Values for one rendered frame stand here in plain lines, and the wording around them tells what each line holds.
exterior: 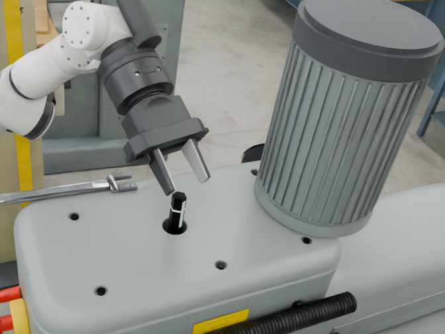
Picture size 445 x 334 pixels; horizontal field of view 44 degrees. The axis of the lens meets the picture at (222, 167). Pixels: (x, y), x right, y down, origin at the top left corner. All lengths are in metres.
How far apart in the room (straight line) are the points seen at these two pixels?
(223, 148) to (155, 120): 3.55
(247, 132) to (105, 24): 3.79
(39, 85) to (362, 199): 0.53
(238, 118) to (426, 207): 3.54
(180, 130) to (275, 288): 0.27
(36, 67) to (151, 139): 0.27
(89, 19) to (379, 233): 0.68
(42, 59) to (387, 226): 0.72
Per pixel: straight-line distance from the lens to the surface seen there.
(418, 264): 1.13
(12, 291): 0.99
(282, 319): 0.86
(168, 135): 0.74
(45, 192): 0.87
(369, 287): 1.05
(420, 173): 4.71
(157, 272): 0.77
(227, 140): 4.39
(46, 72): 0.91
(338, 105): 0.74
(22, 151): 2.83
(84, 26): 0.79
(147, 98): 0.76
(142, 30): 0.78
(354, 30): 0.73
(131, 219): 0.84
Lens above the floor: 2.47
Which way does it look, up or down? 37 degrees down
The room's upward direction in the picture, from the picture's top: 11 degrees clockwise
